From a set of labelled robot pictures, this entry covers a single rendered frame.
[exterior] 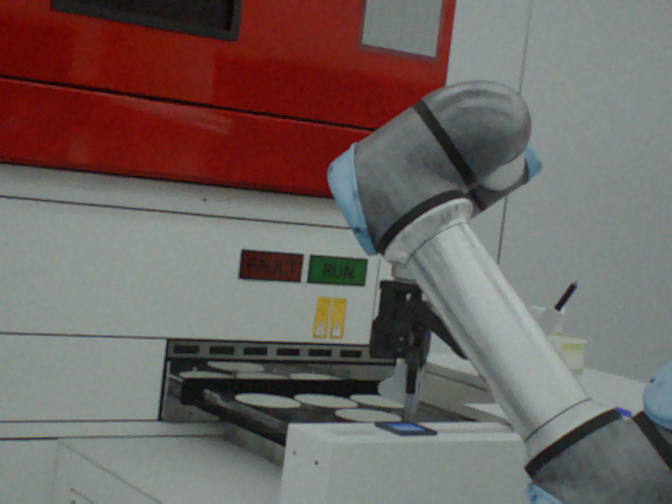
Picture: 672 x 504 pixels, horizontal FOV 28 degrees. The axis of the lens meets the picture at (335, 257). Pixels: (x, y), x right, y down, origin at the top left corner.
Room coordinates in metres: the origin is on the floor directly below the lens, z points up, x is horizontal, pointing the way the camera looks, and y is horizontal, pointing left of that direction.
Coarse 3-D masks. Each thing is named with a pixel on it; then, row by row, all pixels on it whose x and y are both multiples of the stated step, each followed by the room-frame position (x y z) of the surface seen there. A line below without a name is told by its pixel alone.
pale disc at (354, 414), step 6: (342, 414) 2.00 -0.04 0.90; (348, 414) 2.01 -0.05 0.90; (354, 414) 2.01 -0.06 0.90; (360, 414) 2.02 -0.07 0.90; (366, 414) 2.02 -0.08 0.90; (372, 414) 2.03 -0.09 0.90; (378, 414) 2.04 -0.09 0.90; (384, 414) 2.04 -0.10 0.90; (390, 414) 2.04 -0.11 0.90; (360, 420) 1.97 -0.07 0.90; (366, 420) 1.97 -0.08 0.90; (372, 420) 1.98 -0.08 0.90; (378, 420) 1.99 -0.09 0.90; (384, 420) 1.99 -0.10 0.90; (390, 420) 2.00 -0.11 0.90; (396, 420) 2.00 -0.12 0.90
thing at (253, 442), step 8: (232, 424) 2.09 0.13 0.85; (240, 424) 2.08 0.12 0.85; (232, 432) 2.08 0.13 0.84; (240, 432) 2.06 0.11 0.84; (248, 432) 2.04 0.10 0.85; (256, 432) 2.04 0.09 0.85; (232, 440) 2.08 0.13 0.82; (240, 440) 2.06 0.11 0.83; (248, 440) 2.04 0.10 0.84; (256, 440) 2.02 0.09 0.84; (264, 440) 2.00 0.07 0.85; (272, 440) 1.99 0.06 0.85; (280, 440) 2.00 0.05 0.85; (248, 448) 2.04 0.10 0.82; (256, 448) 2.02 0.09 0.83; (264, 448) 2.00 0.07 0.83; (272, 448) 1.98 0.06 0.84; (280, 448) 1.96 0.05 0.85; (264, 456) 2.00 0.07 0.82; (272, 456) 1.98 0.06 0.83; (280, 456) 1.96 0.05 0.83; (280, 464) 1.96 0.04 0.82
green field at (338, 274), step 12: (312, 264) 2.20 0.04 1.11; (324, 264) 2.21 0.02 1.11; (336, 264) 2.23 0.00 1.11; (348, 264) 2.24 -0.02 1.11; (360, 264) 2.25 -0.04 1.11; (312, 276) 2.20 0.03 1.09; (324, 276) 2.22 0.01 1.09; (336, 276) 2.23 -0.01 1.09; (348, 276) 2.24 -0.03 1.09; (360, 276) 2.26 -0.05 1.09
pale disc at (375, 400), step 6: (354, 396) 2.18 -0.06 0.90; (360, 396) 2.19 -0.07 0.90; (366, 396) 2.20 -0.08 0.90; (372, 396) 2.20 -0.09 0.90; (378, 396) 2.21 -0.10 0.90; (360, 402) 2.13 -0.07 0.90; (366, 402) 2.14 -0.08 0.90; (372, 402) 2.15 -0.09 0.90; (378, 402) 2.15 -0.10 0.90; (384, 402) 2.16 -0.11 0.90; (390, 402) 2.17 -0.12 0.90; (396, 402) 2.18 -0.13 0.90
